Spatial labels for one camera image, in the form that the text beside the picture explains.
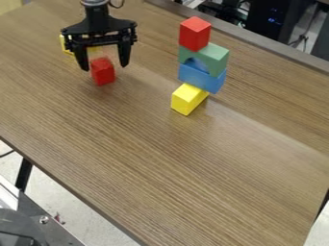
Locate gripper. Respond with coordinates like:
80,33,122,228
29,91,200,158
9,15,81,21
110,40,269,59
59,13,139,72

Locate blue block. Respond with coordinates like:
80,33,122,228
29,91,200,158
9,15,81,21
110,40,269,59
177,58,228,95

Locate green arch block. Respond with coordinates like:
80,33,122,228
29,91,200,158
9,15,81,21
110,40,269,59
177,41,232,78

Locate red cube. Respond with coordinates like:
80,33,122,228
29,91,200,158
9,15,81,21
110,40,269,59
177,15,214,53
89,57,117,87

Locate yellow arch block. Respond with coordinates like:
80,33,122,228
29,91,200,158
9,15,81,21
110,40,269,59
58,34,105,59

